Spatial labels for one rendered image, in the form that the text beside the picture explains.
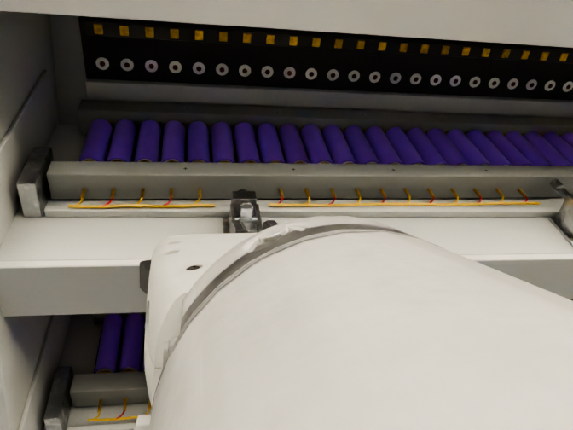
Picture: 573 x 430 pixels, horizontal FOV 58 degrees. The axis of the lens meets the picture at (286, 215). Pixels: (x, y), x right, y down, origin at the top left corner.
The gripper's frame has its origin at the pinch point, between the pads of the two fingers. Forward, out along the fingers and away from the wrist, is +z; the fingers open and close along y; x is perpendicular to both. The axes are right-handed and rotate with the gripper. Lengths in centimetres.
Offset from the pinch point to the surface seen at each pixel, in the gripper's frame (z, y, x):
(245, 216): 6.0, 0.0, 1.3
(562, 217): 8.6, 25.8, 0.8
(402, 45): 17.9, 15.2, 15.4
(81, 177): 10.3, -11.3, 3.5
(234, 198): 7.4, -0.7, 2.3
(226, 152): 14.0, -0.9, 5.4
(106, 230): 8.4, -9.4, -0.1
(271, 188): 11.0, 2.4, 2.8
